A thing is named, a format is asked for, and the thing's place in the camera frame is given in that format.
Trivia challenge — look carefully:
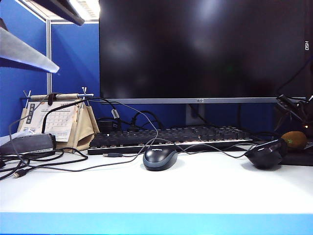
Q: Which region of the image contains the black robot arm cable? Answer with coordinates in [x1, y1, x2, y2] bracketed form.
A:
[278, 55, 313, 97]

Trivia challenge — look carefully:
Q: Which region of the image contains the thin black mouse cable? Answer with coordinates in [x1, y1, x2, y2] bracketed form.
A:
[24, 138, 255, 172]

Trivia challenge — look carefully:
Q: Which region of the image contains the large black wide monitor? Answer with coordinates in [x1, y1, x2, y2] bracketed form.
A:
[99, 0, 306, 105]

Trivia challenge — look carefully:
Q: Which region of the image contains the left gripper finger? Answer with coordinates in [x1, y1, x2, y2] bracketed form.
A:
[0, 26, 60, 73]
[36, 0, 85, 26]

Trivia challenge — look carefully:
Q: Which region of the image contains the black mechanical keyboard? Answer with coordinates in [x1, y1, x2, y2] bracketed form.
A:
[87, 125, 255, 155]

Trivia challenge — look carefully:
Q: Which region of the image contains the thin grey mouse cable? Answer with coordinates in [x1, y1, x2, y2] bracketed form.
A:
[84, 97, 159, 149]

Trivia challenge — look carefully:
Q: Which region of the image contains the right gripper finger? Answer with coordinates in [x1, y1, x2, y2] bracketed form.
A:
[296, 97, 313, 116]
[276, 94, 305, 121]

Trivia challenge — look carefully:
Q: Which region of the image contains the thick black power cable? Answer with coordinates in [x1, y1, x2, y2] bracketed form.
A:
[41, 97, 120, 134]

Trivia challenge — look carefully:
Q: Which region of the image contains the black mouse pad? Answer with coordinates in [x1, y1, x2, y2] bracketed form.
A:
[278, 144, 313, 166]

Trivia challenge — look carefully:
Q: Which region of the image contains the black cable bundle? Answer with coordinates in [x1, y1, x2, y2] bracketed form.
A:
[127, 110, 164, 132]

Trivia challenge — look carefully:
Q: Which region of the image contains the black HSD monitor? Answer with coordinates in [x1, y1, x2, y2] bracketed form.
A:
[305, 0, 313, 130]

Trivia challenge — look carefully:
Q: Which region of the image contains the beige fabric calendar stand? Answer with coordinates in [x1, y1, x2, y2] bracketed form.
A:
[19, 86, 100, 154]

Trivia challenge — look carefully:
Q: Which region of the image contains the white paper desk calendar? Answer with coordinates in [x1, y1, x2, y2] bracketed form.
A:
[18, 100, 77, 142]

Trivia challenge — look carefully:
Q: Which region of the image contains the grey black Logitech mouse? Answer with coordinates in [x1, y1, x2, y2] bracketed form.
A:
[142, 146, 178, 171]

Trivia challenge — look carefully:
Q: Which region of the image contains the black looping cable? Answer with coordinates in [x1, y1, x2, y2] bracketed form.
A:
[0, 148, 89, 181]

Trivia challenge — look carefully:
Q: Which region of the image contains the black power adapter brick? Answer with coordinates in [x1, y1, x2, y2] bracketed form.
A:
[0, 133, 56, 155]

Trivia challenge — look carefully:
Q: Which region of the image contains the black upside-down mouse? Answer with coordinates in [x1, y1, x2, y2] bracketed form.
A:
[245, 138, 288, 169]

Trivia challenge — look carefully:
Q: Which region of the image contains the small black box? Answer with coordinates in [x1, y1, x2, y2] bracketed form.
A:
[97, 118, 120, 134]

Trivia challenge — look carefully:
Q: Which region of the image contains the grey monitor stand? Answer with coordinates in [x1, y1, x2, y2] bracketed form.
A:
[185, 104, 205, 126]

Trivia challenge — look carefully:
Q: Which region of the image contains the silver partition post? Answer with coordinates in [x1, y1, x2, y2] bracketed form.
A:
[45, 19, 52, 95]

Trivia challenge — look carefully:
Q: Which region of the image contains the black USB plug metal tip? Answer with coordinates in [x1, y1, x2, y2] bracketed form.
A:
[12, 168, 27, 179]

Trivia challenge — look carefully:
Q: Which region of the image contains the brown kiwi fruit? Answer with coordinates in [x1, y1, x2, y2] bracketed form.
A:
[280, 131, 308, 149]

